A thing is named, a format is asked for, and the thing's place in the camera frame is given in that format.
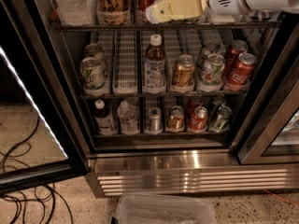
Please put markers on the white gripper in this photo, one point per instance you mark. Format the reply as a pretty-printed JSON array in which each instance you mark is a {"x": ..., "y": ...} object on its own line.
[{"x": 168, "y": 10}]

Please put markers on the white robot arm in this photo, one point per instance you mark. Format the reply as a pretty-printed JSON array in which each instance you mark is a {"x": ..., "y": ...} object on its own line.
[{"x": 291, "y": 6}]

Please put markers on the silver can behind middle right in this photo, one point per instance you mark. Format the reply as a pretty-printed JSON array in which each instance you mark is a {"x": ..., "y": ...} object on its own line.
[{"x": 207, "y": 49}]

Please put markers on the brown tea bottle middle shelf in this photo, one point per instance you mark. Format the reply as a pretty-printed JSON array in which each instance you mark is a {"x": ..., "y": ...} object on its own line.
[{"x": 154, "y": 66}]

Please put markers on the brown tea bottle shelf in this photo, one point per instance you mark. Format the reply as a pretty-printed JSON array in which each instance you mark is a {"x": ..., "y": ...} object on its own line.
[
  {"x": 104, "y": 118},
  {"x": 154, "y": 66}
]

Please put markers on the gold can middle shelf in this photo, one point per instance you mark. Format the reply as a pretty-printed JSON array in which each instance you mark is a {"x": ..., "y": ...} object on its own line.
[{"x": 182, "y": 77}]

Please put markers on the red cola can rear middle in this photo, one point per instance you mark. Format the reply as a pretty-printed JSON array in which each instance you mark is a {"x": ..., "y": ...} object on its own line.
[{"x": 233, "y": 50}]

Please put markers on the gold patterned can top shelf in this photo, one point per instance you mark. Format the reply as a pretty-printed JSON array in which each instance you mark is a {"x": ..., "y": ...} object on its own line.
[{"x": 113, "y": 11}]

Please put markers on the white green can middle right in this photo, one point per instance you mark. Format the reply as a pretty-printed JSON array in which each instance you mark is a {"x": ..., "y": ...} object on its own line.
[{"x": 211, "y": 72}]

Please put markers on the white green can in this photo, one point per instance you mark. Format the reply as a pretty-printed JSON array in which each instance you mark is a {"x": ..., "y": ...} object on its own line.
[
  {"x": 92, "y": 72},
  {"x": 211, "y": 72}
]

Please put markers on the red cola can front middle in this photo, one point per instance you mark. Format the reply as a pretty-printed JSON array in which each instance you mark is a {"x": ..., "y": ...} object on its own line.
[{"x": 241, "y": 69}]

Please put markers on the red can bottom rear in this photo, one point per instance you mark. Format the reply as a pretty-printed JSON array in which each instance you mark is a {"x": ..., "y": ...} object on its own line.
[{"x": 193, "y": 102}]

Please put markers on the empty white shelf tray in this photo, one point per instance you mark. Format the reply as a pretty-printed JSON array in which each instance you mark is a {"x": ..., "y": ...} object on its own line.
[{"x": 125, "y": 64}]

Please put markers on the stainless steel fridge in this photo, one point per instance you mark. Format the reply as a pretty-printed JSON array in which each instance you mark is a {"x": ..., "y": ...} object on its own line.
[{"x": 172, "y": 162}]

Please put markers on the green can bottom rear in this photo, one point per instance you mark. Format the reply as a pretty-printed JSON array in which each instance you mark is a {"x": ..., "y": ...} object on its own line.
[{"x": 215, "y": 102}]

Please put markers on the silver can behind left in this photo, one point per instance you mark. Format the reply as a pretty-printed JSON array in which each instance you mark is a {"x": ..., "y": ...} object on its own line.
[{"x": 95, "y": 50}]

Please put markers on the clear water bottle top shelf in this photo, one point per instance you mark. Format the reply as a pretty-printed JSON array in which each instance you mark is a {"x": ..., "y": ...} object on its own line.
[{"x": 76, "y": 12}]

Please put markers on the clear water bottle shelf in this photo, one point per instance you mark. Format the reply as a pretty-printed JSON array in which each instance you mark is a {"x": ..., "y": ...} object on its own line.
[
  {"x": 127, "y": 114},
  {"x": 76, "y": 12}
]

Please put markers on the silver can bottom shelf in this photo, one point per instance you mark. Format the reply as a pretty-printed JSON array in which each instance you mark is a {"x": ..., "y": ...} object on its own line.
[{"x": 154, "y": 120}]

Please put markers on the gold can bottom shelf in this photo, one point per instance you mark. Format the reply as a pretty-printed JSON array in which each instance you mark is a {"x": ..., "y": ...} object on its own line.
[{"x": 175, "y": 121}]

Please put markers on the red can bottom front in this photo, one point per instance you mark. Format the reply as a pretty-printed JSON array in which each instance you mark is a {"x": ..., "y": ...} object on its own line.
[{"x": 198, "y": 119}]

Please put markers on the white green can middle left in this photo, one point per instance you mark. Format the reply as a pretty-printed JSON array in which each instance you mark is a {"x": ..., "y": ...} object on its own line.
[{"x": 92, "y": 72}]

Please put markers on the green can bottom front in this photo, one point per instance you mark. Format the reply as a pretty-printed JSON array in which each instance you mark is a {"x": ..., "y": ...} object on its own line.
[{"x": 220, "y": 119}]

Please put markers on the clear water bottle bottom shelf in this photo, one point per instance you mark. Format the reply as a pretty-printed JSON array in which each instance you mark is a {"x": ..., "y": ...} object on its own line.
[{"x": 127, "y": 114}]

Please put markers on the brown tea bottle bottom shelf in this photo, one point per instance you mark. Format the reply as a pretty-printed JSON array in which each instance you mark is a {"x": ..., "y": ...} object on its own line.
[{"x": 104, "y": 118}]

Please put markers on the right glass fridge door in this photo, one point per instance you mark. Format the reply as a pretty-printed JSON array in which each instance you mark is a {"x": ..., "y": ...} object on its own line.
[{"x": 268, "y": 142}]

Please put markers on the open glass fridge door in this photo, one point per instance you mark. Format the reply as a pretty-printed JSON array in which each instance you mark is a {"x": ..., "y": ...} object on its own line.
[{"x": 39, "y": 135}]

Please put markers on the clear plastic bin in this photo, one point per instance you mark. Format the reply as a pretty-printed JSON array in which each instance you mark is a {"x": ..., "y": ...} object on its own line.
[{"x": 163, "y": 209}]

